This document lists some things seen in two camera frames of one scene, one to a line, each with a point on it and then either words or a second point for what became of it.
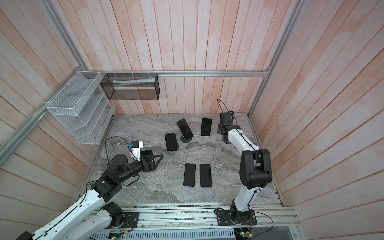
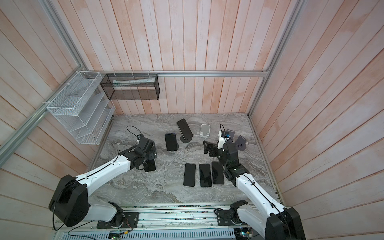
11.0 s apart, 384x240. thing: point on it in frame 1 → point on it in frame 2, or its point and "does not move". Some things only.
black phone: (206, 126) → (217, 171)
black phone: (189, 173) does not move
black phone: (205, 177) does not move
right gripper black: (219, 128) → (208, 148)
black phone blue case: (171, 141) does not move
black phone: (184, 129) does not move
